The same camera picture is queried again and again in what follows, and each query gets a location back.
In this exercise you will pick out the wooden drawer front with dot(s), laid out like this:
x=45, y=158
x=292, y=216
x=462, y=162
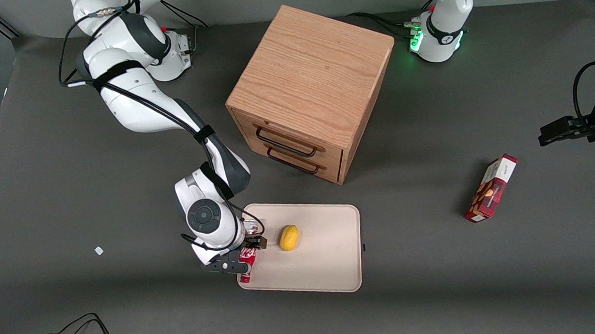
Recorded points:
x=245, y=126
x=330, y=169

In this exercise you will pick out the red tartan shortbread box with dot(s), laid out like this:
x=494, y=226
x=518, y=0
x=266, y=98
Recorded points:
x=492, y=191

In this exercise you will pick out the yellow lemon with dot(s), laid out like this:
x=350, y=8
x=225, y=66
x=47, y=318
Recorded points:
x=288, y=237

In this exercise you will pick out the beige plastic tray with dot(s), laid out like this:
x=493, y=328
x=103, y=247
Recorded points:
x=321, y=259

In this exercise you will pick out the red soda can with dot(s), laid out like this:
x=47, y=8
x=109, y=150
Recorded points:
x=248, y=260

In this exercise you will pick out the wooden two-drawer cabinet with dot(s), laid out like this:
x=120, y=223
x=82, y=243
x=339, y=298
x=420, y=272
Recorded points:
x=313, y=71

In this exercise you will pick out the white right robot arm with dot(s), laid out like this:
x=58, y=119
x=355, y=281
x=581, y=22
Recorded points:
x=139, y=108

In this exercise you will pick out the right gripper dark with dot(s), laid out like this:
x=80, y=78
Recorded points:
x=256, y=241

